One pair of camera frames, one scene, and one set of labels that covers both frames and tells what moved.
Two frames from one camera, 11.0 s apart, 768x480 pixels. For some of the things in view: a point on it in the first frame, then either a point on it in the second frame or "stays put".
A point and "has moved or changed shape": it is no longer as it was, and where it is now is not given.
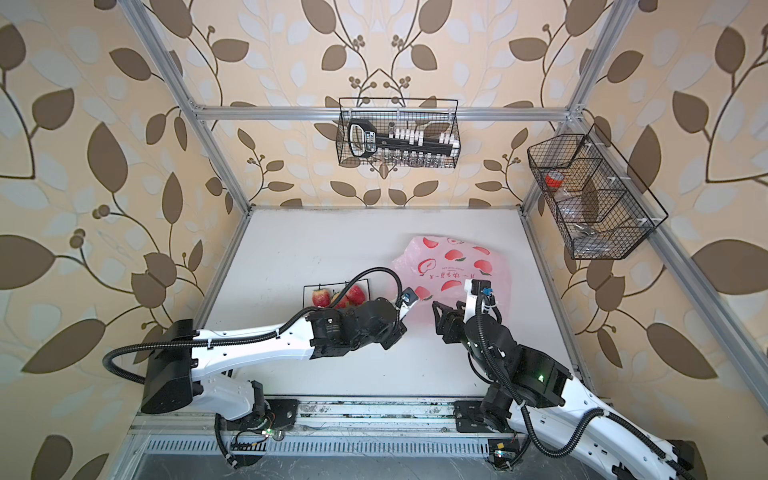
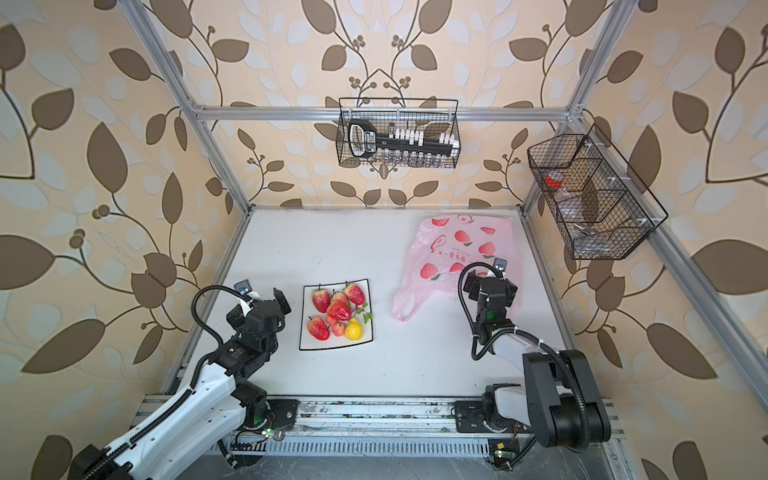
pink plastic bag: (437, 267) has moved or changed shape
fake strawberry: (355, 295) stays put
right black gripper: (452, 319) to (474, 281)
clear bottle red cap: (573, 206) stays put
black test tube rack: (364, 140) stays put
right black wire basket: (602, 208) stays put
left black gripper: (398, 332) to (280, 300)
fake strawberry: (321, 298) stays put
